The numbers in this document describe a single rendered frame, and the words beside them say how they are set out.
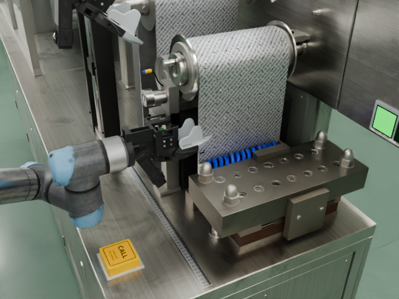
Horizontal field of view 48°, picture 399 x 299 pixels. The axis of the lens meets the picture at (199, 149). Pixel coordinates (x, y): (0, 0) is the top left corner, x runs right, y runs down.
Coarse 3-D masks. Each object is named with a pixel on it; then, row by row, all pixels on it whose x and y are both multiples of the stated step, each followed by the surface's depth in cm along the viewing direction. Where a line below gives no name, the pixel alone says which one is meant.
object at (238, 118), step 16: (208, 96) 99; (224, 96) 101; (240, 96) 103; (256, 96) 105; (272, 96) 108; (208, 112) 101; (224, 112) 103; (240, 112) 106; (256, 112) 108; (272, 112) 110; (208, 128) 103; (224, 128) 106; (240, 128) 108; (256, 128) 110; (272, 128) 113; (208, 144) 106; (224, 144) 108; (240, 144) 111; (256, 144) 113
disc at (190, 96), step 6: (180, 36) 96; (174, 42) 100; (180, 42) 97; (186, 42) 94; (186, 48) 95; (192, 48) 94; (192, 54) 93; (192, 60) 94; (198, 72) 94; (198, 78) 94; (198, 84) 95; (192, 90) 98; (186, 96) 101; (192, 96) 98
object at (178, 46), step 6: (288, 42) 104; (174, 48) 100; (180, 48) 97; (186, 54) 95; (186, 60) 96; (192, 66) 95; (288, 66) 107; (192, 72) 95; (192, 78) 95; (186, 84) 99; (192, 84) 96; (180, 90) 103; (186, 90) 100
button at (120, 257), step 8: (128, 240) 100; (104, 248) 98; (112, 248) 98; (120, 248) 98; (128, 248) 98; (104, 256) 95; (112, 256) 95; (120, 256) 96; (128, 256) 96; (136, 256) 96; (104, 264) 95; (112, 264) 94; (120, 264) 94; (128, 264) 94; (136, 264) 95; (112, 272) 93; (120, 272) 94
